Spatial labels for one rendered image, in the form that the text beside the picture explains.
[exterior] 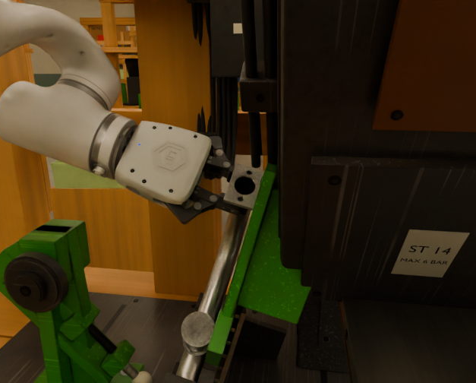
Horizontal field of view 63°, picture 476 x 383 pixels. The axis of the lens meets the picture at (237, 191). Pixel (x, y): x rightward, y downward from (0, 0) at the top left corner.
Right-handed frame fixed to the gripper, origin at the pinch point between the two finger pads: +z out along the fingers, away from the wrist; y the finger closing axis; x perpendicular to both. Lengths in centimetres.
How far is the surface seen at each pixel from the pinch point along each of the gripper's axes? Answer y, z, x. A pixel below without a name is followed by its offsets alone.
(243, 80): -0.2, -2.5, -21.3
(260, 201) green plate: -5.9, 2.4, -12.5
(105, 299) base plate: -15.3, -18.8, 40.7
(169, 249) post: -1.7, -9.7, 36.4
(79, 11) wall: 639, -528, 706
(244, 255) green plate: -10.3, 3.0, -8.3
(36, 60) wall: 523, -610, 801
